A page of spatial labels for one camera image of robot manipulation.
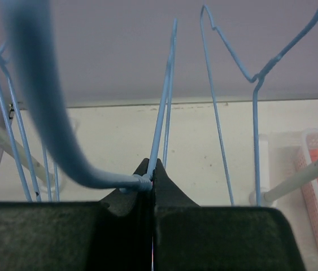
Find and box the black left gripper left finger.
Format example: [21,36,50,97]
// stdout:
[0,158,153,271]

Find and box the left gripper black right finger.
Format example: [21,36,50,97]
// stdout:
[153,161,305,270]

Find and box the blue hanger with shirt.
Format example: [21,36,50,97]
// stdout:
[1,1,177,193]

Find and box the blue hanger middle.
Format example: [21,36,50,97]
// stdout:
[200,5,318,206]

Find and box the blue hanger far left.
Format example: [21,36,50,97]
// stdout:
[0,45,46,202]

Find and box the white metal clothes rack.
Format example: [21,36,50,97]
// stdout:
[0,127,318,206]

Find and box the white plastic laundry basket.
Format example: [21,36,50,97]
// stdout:
[295,127,318,271]

